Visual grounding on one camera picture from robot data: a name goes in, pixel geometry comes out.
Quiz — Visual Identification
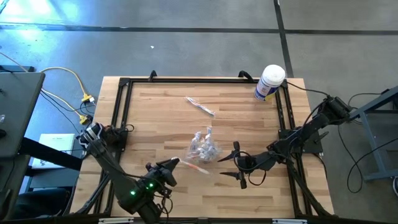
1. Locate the white aluminium extrusion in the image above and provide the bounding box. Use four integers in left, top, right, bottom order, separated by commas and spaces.
98, 217, 134, 224
272, 218, 307, 224

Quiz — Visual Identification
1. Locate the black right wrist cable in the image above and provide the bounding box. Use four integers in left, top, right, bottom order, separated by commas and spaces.
239, 151, 269, 187

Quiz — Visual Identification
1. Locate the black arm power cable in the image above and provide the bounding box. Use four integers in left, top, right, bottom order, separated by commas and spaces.
285, 80, 330, 98

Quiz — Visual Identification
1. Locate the dark grey desk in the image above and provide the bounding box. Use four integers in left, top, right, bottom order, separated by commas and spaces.
0, 70, 46, 159

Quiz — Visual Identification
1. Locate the black bar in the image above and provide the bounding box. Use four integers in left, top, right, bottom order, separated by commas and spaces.
19, 136, 84, 171

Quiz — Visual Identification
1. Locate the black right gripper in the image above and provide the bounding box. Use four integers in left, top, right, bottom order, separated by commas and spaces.
217, 141, 275, 190

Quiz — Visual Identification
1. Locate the yellow extension cord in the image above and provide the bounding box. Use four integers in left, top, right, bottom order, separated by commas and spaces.
40, 88, 91, 126
40, 67, 95, 104

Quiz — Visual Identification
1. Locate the white booklet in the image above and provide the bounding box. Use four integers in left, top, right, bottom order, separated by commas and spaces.
32, 133, 76, 169

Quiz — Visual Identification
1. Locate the white blue wipes canister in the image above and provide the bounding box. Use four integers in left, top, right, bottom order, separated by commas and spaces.
254, 64, 286, 102

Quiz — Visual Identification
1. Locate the blue-grey metal stand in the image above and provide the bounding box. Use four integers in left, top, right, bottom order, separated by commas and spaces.
348, 85, 398, 183

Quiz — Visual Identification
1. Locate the black aluminium table frame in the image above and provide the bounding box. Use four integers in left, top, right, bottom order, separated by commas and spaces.
74, 70, 335, 223

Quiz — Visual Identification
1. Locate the clear acrylic organizer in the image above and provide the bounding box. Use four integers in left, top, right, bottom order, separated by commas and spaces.
185, 126, 223, 165

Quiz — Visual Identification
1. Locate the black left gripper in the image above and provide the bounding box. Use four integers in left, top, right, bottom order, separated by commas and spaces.
145, 157, 180, 190

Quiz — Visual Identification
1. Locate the wrapped straw packet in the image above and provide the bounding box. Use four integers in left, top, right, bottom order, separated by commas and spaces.
184, 96, 216, 117

